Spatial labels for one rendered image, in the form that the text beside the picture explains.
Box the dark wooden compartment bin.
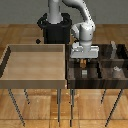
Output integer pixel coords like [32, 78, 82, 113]
[64, 43, 128, 90]

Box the brown loaf of bread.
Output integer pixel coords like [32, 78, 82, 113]
[80, 59, 89, 67]

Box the thin metal table leg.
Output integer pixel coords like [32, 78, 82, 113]
[7, 88, 25, 127]
[23, 88, 31, 105]
[100, 88, 108, 105]
[104, 88, 124, 128]
[69, 88, 76, 128]
[56, 88, 62, 123]

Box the small grey can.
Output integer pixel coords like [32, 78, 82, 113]
[113, 66, 122, 74]

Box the light wooden bin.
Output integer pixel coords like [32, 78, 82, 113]
[0, 43, 67, 90]

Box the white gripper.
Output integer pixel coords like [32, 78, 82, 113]
[70, 43, 100, 61]

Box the grey upright carton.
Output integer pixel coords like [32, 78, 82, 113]
[111, 40, 119, 60]

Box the small pale box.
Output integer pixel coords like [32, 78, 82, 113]
[81, 70, 88, 77]

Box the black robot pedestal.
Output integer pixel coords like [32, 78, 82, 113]
[35, 12, 73, 45]

